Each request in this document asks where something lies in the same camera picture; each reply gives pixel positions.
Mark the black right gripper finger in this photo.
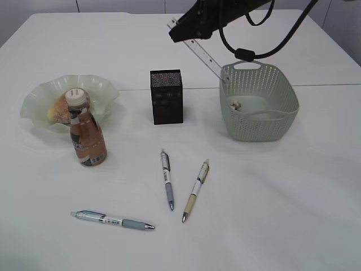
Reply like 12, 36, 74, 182
169, 18, 212, 42

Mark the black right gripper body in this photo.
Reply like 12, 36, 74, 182
180, 0, 269, 34

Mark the clear plastic ruler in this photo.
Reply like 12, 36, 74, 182
166, 17, 230, 84

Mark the large paper ball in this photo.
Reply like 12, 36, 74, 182
230, 100, 242, 111

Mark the grey grip white pen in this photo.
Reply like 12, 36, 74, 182
161, 149, 175, 211

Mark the beige grip white pen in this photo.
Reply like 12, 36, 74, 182
182, 159, 210, 223

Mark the brown coffee drink bottle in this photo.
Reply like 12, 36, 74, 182
65, 88, 107, 167

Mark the sugared bread roll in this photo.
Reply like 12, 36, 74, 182
47, 94, 71, 124

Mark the blue clip grey grip pen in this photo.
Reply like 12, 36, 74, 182
71, 210, 156, 230

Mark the black mesh pen holder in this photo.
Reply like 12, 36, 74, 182
150, 69, 183, 125

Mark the grey-green woven plastic basket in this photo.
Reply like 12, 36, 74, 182
219, 63, 300, 142

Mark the pale green wavy plate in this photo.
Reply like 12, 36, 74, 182
20, 75, 119, 133

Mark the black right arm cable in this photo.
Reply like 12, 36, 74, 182
218, 0, 319, 62

